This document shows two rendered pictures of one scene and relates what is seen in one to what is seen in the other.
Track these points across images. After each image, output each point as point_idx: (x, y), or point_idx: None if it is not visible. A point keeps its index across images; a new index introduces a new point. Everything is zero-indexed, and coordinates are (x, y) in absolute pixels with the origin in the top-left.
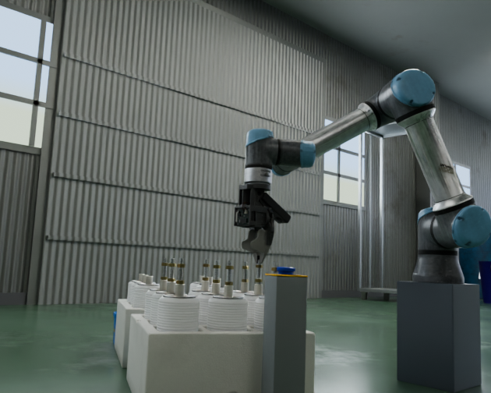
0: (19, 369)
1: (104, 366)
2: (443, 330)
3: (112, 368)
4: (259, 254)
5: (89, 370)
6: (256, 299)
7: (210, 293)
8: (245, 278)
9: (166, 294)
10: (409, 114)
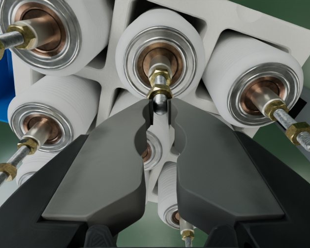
0: (9, 183)
1: None
2: None
3: (3, 122)
4: (147, 116)
5: (15, 142)
6: (232, 122)
7: (150, 168)
8: (22, 41)
9: (167, 224)
10: None
